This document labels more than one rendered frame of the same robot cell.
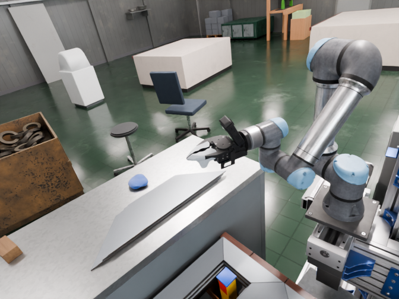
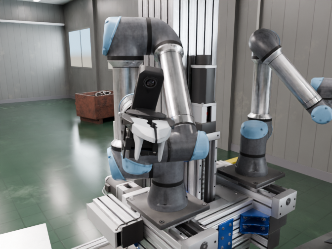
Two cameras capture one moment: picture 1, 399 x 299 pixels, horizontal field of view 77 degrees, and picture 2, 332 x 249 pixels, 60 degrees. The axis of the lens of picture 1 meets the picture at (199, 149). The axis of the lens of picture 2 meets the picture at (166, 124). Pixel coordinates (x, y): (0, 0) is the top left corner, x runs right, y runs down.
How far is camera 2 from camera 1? 0.78 m
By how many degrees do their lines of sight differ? 76
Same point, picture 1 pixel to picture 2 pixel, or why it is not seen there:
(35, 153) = not seen: outside the picture
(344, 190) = (178, 171)
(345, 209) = (182, 192)
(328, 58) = (135, 30)
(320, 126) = (181, 87)
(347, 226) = (192, 208)
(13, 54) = not seen: outside the picture
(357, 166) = not seen: hidden behind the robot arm
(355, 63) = (168, 31)
